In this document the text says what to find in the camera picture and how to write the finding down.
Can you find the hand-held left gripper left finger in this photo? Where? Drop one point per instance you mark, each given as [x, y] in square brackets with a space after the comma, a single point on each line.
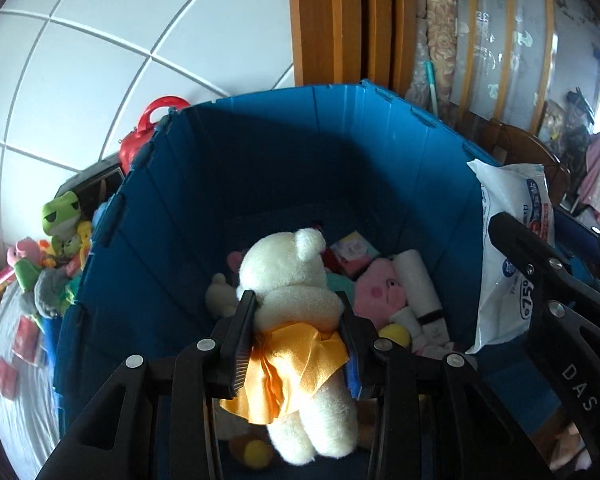
[235, 345]

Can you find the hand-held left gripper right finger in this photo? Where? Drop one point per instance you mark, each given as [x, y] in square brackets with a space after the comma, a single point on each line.
[354, 375]

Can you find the white wet wipes pack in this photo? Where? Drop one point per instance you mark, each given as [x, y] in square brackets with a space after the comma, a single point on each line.
[500, 300]

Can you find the white teddy bear orange skirt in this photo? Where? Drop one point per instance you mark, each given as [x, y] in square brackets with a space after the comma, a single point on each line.
[285, 285]

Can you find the blue plastic storage crate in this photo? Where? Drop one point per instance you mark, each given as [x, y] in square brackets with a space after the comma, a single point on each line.
[260, 170]

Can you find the person's right hand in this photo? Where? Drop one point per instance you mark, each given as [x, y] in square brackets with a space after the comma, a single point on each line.
[567, 447]

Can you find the yellow ball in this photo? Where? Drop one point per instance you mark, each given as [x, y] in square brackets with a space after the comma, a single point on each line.
[395, 335]
[257, 454]

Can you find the small pink plush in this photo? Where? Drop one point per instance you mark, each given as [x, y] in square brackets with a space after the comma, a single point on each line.
[235, 260]

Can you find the pink pig-face plush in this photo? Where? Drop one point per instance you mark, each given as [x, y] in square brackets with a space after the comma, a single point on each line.
[380, 290]

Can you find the teal white box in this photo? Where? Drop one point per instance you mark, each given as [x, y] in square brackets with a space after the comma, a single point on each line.
[340, 284]

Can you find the wooden chair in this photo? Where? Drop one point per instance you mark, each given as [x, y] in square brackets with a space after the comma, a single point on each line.
[520, 150]

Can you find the white cylindrical bottle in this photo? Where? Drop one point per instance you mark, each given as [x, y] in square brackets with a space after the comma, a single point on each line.
[420, 285]

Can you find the small pink box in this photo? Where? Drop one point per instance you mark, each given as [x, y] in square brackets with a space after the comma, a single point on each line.
[352, 252]

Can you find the heap of plastic bags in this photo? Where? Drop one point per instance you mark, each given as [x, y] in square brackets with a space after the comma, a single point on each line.
[575, 125]

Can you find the yellow plastic toy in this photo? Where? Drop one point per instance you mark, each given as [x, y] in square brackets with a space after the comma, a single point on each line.
[83, 232]

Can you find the blue-bodied pig plush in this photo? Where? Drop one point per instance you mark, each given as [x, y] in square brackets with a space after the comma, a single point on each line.
[100, 212]

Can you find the small olive frog plush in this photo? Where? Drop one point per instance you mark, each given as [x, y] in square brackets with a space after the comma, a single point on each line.
[72, 246]

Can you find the grey furry plush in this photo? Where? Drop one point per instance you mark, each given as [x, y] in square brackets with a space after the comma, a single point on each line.
[47, 292]

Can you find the wooden glass screen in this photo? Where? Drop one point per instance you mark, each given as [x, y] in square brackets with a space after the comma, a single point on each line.
[510, 35]

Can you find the pink floral tissue pack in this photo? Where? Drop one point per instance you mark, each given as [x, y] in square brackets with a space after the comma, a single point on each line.
[25, 337]

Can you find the black box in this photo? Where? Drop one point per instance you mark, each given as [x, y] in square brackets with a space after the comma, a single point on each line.
[97, 180]

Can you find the green frog plush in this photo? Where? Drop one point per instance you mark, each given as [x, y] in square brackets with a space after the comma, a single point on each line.
[60, 217]

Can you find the pale striped tablecloth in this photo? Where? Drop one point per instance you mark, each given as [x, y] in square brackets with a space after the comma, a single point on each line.
[25, 410]

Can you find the bright green plush toy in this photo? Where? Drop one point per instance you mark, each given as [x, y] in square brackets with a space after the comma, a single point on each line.
[26, 275]

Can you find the red bear-shaped case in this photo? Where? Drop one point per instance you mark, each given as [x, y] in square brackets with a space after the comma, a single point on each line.
[135, 147]

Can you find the rolled patterned carpet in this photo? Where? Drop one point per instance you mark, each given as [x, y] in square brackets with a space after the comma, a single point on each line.
[442, 35]

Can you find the small red packet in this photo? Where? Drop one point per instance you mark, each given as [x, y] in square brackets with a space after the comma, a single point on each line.
[7, 377]

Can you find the pink pig plush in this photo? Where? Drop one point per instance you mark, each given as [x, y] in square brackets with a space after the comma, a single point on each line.
[25, 250]

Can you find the red yellow can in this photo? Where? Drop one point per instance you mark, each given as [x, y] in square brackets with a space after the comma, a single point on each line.
[2, 280]

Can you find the wooden wall frame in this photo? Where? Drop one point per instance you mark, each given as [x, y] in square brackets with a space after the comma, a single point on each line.
[330, 25]

